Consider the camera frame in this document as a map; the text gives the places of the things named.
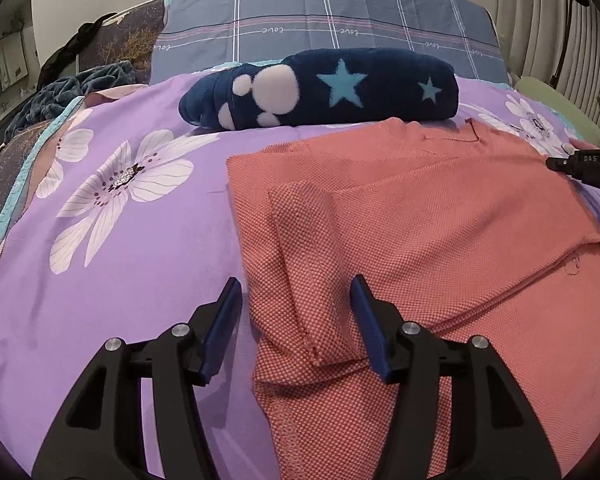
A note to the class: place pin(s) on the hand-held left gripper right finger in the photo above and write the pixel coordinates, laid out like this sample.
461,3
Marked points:
366,312

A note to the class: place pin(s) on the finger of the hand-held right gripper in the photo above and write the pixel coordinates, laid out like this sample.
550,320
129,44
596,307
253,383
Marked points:
585,166

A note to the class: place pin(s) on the black garment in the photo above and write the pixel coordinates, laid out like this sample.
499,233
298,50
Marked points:
65,55

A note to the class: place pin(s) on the beige curtain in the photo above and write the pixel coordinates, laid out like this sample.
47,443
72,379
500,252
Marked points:
535,15

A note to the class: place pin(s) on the teal trimmed dark quilt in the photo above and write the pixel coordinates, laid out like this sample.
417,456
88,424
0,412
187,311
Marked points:
10,170

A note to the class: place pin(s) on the blue plaid pillow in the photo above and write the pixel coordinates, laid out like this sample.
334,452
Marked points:
280,0

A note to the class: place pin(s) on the blue-grey fleece blanket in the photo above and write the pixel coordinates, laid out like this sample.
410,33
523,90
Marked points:
80,85

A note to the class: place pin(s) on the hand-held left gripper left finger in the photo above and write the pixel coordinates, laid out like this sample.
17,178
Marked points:
224,310

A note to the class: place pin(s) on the green cushion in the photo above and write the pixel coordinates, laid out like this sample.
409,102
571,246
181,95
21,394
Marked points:
560,105

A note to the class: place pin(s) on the salmon pink knit top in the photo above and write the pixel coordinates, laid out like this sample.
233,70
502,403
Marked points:
430,210

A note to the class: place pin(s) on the purple floral bedsheet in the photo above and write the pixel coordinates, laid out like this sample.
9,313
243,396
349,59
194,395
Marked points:
155,260

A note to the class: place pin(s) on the dark floral pillow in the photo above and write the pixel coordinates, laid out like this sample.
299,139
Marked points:
135,35

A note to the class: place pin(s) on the navy star fleece blanket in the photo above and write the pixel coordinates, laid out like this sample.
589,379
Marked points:
395,105

